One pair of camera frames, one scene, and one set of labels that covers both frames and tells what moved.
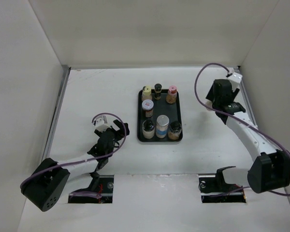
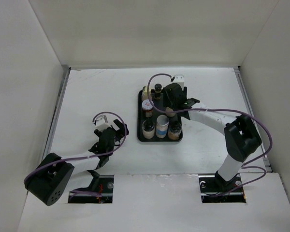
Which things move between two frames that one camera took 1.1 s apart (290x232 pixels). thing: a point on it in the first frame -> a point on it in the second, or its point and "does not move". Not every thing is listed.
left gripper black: (120, 126) does not move
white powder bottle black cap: (148, 127) does not move
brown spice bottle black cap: (175, 130) does not move
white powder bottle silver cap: (209, 103) -> (170, 114)
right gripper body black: (210, 96) -> (167, 102)
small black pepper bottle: (157, 91) does not move
